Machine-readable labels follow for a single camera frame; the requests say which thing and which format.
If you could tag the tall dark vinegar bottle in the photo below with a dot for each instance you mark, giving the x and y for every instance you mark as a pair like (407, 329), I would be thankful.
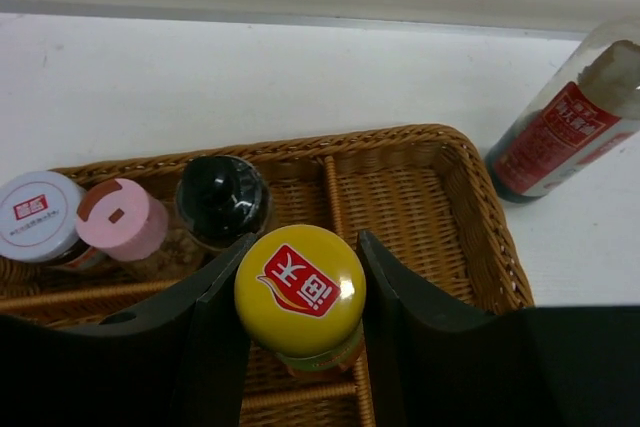
(589, 107)

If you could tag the black lid pepper shaker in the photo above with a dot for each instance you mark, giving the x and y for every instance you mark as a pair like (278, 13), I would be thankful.
(221, 198)

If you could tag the red sauce bottle green label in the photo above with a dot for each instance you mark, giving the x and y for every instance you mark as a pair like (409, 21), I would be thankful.
(300, 293)

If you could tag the pink lid spice shaker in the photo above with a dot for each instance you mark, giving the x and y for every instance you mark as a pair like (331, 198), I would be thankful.
(140, 233)

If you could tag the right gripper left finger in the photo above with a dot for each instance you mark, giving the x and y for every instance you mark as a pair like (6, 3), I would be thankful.
(178, 358)

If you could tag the sauce jar white lid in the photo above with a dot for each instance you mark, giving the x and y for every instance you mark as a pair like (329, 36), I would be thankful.
(38, 223)

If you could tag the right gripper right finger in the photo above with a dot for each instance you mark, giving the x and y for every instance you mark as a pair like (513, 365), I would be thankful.
(435, 361)

